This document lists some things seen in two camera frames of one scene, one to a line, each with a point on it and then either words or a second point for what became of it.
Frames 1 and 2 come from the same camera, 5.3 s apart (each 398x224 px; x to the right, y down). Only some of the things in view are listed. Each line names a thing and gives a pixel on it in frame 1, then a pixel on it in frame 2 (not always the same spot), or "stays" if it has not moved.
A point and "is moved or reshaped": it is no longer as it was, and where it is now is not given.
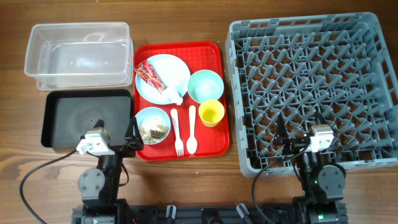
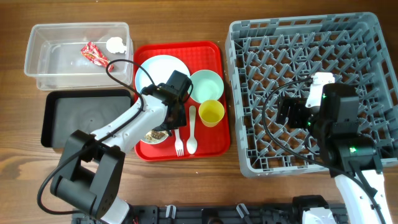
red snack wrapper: x=145 y=70 → x=96 y=56
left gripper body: x=126 y=152 → x=180 y=121
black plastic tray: x=67 y=114 stays
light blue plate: x=173 y=72 stays
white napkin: x=171 y=96 is moved or reshaped
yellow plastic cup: x=211 y=112 stays
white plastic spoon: x=192 y=144 stays
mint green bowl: x=205 y=84 stays
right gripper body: x=293 y=145 → x=300 y=116
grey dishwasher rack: x=336 y=66 stays
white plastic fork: x=178 y=142 stays
